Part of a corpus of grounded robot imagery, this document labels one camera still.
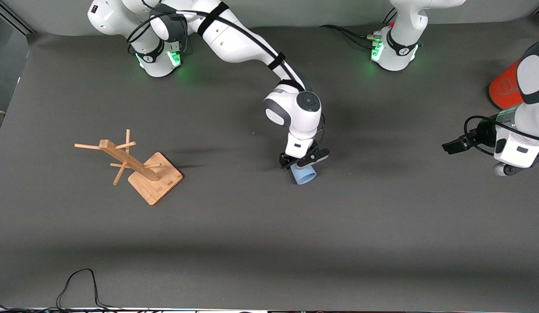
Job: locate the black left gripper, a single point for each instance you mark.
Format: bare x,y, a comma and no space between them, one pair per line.
481,134

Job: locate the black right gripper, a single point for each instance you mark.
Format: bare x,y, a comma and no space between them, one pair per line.
286,161

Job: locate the light blue cup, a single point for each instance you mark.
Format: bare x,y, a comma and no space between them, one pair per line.
305,176

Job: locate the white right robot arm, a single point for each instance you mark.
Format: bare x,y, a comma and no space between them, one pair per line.
234,41

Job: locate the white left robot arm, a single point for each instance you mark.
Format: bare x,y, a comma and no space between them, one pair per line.
397,54

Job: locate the orange cylindrical container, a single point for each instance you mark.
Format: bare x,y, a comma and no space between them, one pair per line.
504,89

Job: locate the wooden mug tree rack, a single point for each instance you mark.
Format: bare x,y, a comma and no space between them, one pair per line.
158,184

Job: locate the grey metal frame rail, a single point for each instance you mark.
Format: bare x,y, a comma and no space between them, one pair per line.
15,19

